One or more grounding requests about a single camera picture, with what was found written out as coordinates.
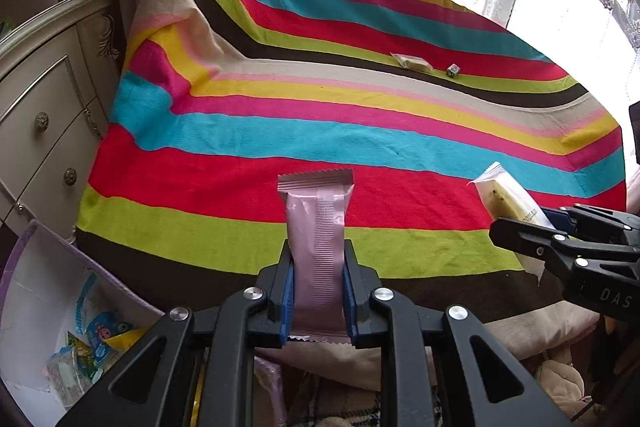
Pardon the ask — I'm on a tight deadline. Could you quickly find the blue cartoon snack packet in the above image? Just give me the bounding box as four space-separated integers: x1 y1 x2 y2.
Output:
85 311 126 358

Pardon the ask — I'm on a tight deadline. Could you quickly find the white storage box purple rim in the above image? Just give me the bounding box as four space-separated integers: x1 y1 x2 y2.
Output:
0 219 166 427

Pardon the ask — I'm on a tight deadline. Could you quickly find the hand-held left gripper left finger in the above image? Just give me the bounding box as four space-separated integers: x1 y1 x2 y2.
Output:
55 239 296 427

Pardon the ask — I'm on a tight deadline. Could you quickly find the cream ornate dresser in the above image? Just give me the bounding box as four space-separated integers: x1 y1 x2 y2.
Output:
0 0 126 238

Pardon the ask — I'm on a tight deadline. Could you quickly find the white and yellow snack packet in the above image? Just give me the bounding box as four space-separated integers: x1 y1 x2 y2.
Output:
467 162 556 283

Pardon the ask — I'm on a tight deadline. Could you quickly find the blue edged snack packet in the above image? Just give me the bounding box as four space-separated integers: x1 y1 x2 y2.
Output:
74 274 98 335

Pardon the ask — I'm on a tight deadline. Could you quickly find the pink snack packet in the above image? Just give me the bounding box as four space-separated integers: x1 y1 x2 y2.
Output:
277 168 356 344

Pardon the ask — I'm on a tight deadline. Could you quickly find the clear snack packet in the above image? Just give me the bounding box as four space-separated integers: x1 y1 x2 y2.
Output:
47 347 96 408

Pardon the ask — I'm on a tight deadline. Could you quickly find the green snack packet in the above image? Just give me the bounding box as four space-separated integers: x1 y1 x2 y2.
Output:
67 332 93 363

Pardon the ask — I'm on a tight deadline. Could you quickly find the beige plush toy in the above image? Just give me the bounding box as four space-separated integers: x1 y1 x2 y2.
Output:
535 357 601 418

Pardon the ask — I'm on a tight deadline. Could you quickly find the beige quilted cloth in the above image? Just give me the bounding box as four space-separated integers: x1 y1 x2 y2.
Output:
280 302 601 393

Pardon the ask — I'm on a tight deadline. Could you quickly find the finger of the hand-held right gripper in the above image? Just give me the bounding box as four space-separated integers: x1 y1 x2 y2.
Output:
489 217 640 280
542 204 640 244

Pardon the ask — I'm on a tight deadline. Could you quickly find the small yellow snack packet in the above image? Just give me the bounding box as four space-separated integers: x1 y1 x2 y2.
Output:
107 327 151 350

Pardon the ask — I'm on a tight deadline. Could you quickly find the striped colourful blanket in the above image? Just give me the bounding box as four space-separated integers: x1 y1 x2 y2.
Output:
75 0 628 303

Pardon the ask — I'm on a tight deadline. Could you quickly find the small pale snack packet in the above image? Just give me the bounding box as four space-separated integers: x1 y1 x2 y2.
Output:
390 52 433 72

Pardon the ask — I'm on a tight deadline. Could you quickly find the dark object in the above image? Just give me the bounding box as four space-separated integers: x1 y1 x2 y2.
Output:
627 99 640 142

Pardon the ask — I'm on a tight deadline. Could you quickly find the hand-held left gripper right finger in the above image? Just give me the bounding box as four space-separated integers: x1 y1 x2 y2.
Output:
341 239 573 427

